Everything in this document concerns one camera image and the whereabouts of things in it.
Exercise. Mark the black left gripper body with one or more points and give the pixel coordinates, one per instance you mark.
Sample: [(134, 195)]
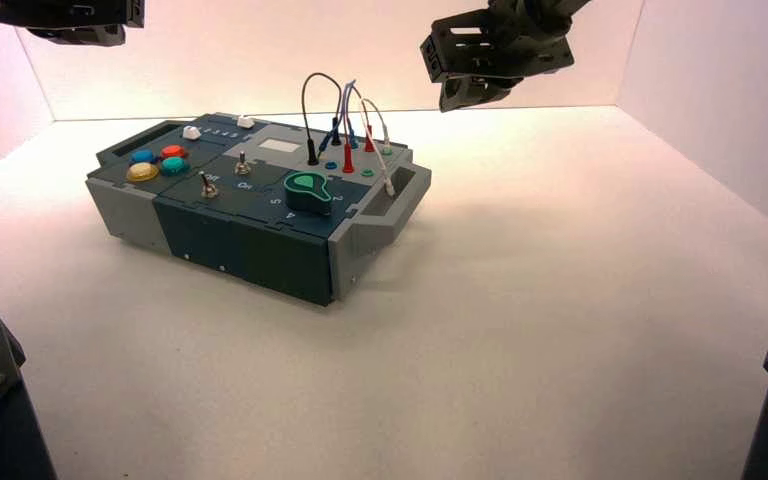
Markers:
[(59, 12)]

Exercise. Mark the white slider knob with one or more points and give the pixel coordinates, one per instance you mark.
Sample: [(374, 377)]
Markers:
[(245, 122), (191, 132)]

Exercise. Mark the yellow push button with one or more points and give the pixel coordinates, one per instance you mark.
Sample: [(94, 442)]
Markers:
[(142, 172)]

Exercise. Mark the green rotary knob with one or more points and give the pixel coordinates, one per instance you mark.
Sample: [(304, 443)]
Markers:
[(306, 191)]

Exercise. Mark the small white display panel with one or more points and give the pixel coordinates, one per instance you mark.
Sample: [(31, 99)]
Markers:
[(279, 144)]

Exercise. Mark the green push button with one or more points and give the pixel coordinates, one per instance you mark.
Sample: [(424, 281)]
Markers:
[(174, 166)]

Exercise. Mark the red push button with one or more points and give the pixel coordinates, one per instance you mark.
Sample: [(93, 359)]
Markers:
[(173, 152)]

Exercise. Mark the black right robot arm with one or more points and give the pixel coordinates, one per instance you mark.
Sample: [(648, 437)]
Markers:
[(543, 10)]

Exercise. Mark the metal toggle switch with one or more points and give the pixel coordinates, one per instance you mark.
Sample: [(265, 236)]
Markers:
[(209, 188), (243, 166)]

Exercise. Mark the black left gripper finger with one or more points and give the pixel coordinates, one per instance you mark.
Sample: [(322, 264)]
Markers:
[(102, 36), (59, 36)]

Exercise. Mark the blue push button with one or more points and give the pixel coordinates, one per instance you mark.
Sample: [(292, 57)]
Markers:
[(143, 156)]

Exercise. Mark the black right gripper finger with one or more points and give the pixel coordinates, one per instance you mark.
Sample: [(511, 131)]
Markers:
[(508, 83), (467, 94)]

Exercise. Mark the grey and teal control box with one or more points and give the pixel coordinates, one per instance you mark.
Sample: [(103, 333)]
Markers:
[(258, 225)]

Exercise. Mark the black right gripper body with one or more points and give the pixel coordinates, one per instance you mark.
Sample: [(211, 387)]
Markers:
[(530, 56)]

